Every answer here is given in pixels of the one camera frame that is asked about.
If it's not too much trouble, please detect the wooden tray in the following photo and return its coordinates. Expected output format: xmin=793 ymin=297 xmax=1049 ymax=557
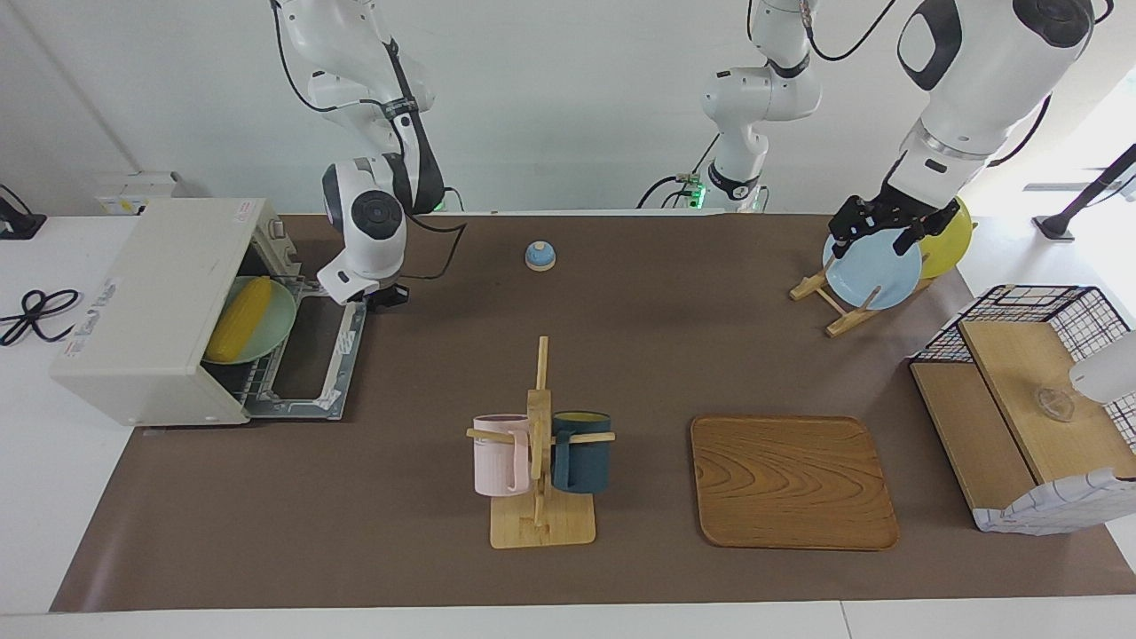
xmin=690 ymin=415 xmax=899 ymax=551

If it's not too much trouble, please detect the white cylinder object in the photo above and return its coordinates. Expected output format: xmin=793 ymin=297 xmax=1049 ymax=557
xmin=1069 ymin=330 xmax=1136 ymax=405

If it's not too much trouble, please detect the light blue plate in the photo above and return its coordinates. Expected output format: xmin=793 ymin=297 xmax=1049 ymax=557
xmin=823 ymin=229 xmax=924 ymax=312

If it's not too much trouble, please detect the wooden shelf box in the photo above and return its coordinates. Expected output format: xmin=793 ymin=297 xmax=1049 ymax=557
xmin=972 ymin=468 xmax=1136 ymax=535

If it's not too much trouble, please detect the wooden step shelf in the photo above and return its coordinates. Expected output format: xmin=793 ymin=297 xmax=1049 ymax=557
xmin=911 ymin=319 xmax=1136 ymax=511

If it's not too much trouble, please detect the black clamp mount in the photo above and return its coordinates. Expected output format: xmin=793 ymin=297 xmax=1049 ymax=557
xmin=0 ymin=184 xmax=47 ymax=241

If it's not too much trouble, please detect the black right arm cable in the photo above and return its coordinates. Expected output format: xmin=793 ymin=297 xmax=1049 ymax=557
xmin=271 ymin=0 xmax=468 ymax=280

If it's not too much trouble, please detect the black arm base cable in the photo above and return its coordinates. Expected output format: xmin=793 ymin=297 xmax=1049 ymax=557
xmin=635 ymin=133 xmax=722 ymax=210

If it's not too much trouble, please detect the wooden mug tree stand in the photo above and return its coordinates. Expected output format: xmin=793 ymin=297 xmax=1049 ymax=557
xmin=468 ymin=335 xmax=616 ymax=549

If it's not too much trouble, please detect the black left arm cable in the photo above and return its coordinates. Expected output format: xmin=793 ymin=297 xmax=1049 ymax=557
xmin=799 ymin=0 xmax=1115 ymax=170

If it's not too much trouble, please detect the pink mug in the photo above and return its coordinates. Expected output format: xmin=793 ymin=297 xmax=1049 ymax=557
xmin=472 ymin=414 xmax=533 ymax=498

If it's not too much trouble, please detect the dark blue mug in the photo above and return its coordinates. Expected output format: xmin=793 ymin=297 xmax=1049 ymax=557
xmin=550 ymin=411 xmax=613 ymax=495

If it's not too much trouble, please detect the black stand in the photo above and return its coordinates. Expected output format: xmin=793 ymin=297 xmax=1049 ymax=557
xmin=1032 ymin=142 xmax=1136 ymax=242

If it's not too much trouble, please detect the wooden plate rack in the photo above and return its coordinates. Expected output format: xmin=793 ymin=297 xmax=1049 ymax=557
xmin=790 ymin=266 xmax=933 ymax=338

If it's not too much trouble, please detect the clear glass dish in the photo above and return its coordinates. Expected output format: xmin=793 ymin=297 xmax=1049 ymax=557
xmin=1034 ymin=384 xmax=1077 ymax=422

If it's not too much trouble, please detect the light green plate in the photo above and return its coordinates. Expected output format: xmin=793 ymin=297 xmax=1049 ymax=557
xmin=204 ymin=275 xmax=298 ymax=366

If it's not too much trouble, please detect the brown table mat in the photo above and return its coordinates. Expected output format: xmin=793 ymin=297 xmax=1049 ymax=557
xmin=51 ymin=213 xmax=1136 ymax=613

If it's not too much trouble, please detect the coiled black cable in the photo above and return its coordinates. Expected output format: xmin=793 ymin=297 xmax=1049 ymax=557
xmin=0 ymin=288 xmax=83 ymax=347

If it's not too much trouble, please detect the white box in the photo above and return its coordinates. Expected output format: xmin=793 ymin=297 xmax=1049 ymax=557
xmin=95 ymin=171 xmax=185 ymax=217

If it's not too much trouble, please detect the black wire basket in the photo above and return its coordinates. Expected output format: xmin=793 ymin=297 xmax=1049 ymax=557
xmin=912 ymin=284 xmax=1136 ymax=445

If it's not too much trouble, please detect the yellow corn cob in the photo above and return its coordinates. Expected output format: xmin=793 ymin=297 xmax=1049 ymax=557
xmin=206 ymin=277 xmax=273 ymax=363

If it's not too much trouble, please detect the white toaster oven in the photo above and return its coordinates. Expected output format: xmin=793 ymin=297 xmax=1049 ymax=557
xmin=51 ymin=197 xmax=369 ymax=427

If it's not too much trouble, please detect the yellow plate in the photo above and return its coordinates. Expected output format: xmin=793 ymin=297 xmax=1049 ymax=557
xmin=919 ymin=197 xmax=974 ymax=280

